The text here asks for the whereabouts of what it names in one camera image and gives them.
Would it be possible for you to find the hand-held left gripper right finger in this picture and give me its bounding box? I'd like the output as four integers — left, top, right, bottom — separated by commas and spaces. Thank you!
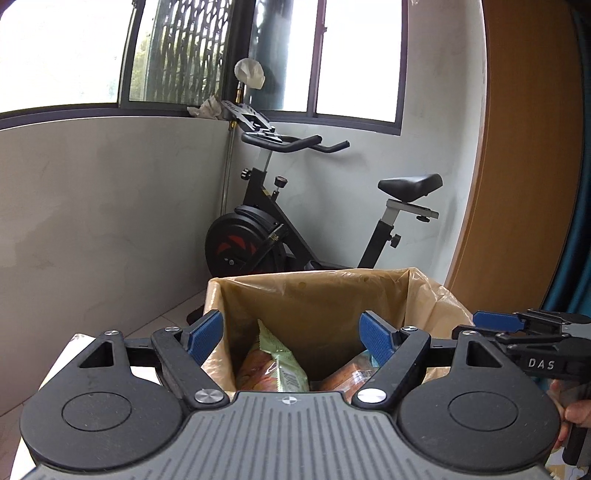
358, 310, 505, 411

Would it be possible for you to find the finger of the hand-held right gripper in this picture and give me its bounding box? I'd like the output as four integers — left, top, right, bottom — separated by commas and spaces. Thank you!
451, 325, 513, 347
473, 311, 527, 332

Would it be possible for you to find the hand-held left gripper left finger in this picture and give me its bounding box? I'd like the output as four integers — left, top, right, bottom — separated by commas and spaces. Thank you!
78, 308, 231, 412

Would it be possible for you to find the plastic-lined cardboard box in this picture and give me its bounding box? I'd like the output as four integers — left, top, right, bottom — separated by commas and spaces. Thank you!
200, 268, 477, 403

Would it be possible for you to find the light green snack bag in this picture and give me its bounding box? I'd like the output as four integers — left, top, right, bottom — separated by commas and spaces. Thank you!
255, 318, 311, 394

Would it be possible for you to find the person's right hand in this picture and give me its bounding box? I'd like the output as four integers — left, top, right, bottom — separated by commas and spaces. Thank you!
547, 384, 591, 452

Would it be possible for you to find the orange snack packet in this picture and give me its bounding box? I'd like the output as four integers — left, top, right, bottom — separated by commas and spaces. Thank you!
235, 347, 283, 394
318, 356, 380, 398

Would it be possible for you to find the black exercise bike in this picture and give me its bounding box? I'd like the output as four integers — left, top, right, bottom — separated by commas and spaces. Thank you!
186, 98, 445, 327

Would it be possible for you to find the brass metal pipe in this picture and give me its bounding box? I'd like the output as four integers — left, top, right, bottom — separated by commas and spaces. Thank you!
220, 82, 244, 219

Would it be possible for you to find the wooden door panel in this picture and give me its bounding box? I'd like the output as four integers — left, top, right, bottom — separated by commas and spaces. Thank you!
444, 0, 586, 320

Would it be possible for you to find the crumpled white cloth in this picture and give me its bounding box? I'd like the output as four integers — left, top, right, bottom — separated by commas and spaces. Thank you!
187, 94, 225, 121

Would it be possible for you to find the white plastic bag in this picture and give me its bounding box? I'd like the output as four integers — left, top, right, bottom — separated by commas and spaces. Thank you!
233, 57, 266, 91

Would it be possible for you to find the small sliding window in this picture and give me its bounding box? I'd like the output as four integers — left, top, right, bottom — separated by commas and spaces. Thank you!
249, 0, 410, 137

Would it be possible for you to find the large sliding window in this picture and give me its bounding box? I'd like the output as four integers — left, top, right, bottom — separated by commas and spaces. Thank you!
0, 0, 252, 131

